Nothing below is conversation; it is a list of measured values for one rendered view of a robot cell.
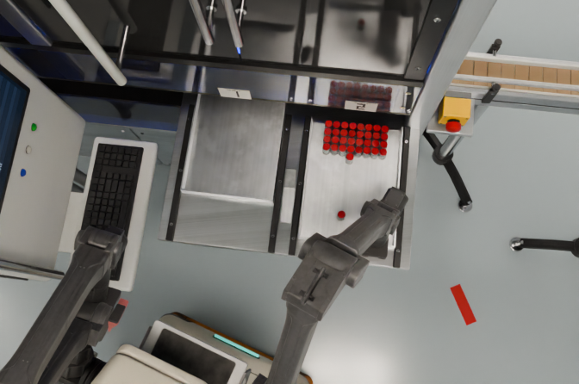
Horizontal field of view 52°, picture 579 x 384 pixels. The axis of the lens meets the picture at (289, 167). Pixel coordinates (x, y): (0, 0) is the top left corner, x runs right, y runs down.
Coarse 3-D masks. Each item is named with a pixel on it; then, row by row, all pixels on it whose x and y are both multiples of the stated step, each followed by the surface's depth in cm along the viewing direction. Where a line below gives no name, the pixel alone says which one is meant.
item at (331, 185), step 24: (312, 120) 170; (312, 144) 171; (312, 168) 169; (336, 168) 169; (360, 168) 169; (384, 168) 169; (312, 192) 168; (336, 192) 167; (360, 192) 167; (384, 192) 167; (312, 216) 166; (336, 216) 166; (360, 216) 165
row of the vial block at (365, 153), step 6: (324, 144) 166; (324, 150) 167; (330, 150) 168; (336, 150) 166; (342, 150) 166; (348, 150) 166; (360, 150) 165; (366, 150) 165; (372, 150) 165; (378, 150) 165; (384, 150) 165; (342, 156) 170; (360, 156) 169; (366, 156) 167; (372, 156) 167; (378, 156) 168; (384, 156) 166
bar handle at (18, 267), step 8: (0, 264) 131; (8, 264) 134; (16, 264) 138; (24, 264) 142; (32, 264) 147; (24, 272) 143; (32, 272) 146; (40, 272) 151; (48, 272) 155; (56, 272) 160
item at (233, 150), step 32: (224, 96) 176; (192, 128) 171; (224, 128) 174; (256, 128) 173; (192, 160) 172; (224, 160) 171; (256, 160) 171; (192, 192) 167; (224, 192) 169; (256, 192) 168
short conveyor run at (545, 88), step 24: (480, 72) 170; (504, 72) 169; (528, 72) 169; (552, 72) 169; (576, 72) 168; (480, 96) 170; (504, 96) 168; (528, 96) 167; (552, 96) 166; (576, 96) 166
